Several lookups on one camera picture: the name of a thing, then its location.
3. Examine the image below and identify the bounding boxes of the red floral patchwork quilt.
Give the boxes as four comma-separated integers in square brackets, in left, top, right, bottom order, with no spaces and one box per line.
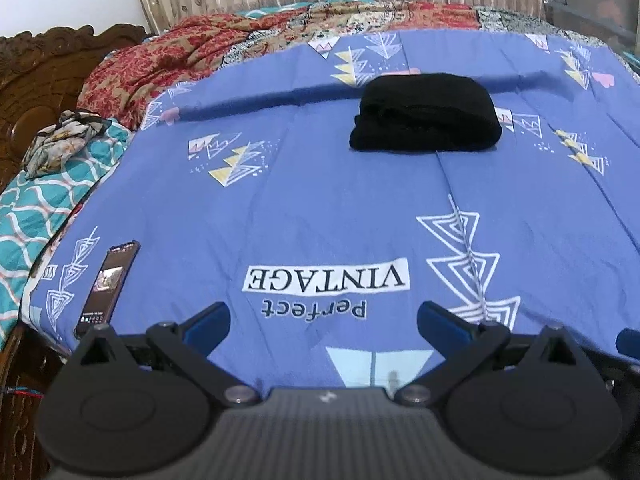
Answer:
[77,2,617,132]

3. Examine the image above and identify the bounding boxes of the teal patterned cloth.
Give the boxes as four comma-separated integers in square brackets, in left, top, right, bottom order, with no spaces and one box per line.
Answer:
[0,120,136,352]

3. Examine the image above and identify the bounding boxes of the crumpled grey floral cloth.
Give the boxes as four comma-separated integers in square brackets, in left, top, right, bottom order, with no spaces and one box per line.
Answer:
[21,110,112,179]

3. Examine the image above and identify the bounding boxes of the blue printed bedsheet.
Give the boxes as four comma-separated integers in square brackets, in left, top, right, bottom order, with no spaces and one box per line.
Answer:
[20,30,640,392]

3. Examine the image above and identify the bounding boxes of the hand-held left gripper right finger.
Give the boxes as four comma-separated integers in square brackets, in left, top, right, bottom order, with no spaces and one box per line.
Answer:
[395,301,593,406]

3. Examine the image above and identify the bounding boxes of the black pants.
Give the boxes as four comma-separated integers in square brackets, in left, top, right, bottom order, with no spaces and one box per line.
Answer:
[348,73,503,154]

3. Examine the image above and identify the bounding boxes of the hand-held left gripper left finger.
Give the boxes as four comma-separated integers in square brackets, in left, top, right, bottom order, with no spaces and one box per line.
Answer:
[70,301,261,406]

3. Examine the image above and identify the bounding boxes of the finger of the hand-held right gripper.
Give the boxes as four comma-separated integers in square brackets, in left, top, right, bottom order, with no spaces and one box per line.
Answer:
[597,327,640,406]

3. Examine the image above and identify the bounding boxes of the black smartphone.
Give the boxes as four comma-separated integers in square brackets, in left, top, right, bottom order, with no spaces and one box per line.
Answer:
[74,241,141,340]

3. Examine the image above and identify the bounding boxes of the clear plastic storage box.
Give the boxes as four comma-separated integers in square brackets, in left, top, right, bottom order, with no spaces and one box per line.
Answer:
[542,0,640,61]

